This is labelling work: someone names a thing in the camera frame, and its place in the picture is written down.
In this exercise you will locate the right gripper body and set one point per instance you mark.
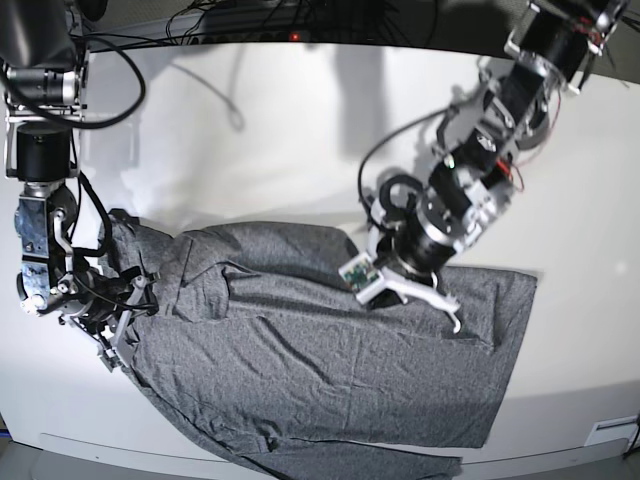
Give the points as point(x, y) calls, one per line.
point(89, 297)

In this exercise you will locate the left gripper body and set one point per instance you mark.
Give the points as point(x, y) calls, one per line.
point(419, 236)

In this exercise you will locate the grey long-sleeve T-shirt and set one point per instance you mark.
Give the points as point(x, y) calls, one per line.
point(260, 355)

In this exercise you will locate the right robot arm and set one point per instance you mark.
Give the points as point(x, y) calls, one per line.
point(60, 220)

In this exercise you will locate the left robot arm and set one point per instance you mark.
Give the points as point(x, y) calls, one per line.
point(479, 137)

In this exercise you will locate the black power strip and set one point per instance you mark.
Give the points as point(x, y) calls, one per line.
point(278, 35)

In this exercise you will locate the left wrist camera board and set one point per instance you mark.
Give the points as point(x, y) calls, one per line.
point(361, 264)

